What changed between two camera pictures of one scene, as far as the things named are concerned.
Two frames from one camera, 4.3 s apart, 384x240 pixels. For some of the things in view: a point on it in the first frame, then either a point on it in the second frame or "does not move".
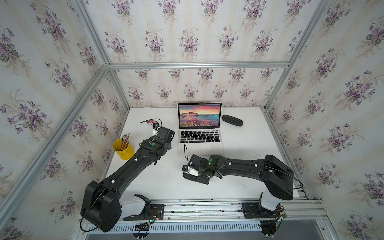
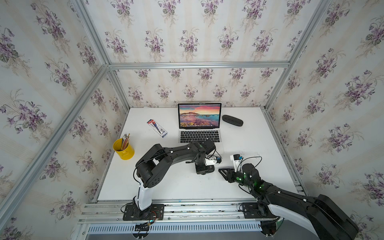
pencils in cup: (125, 141) does not move
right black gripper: (204, 181) -> (229, 174)
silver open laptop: (199, 132) does not move
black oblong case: (232, 120) does not move
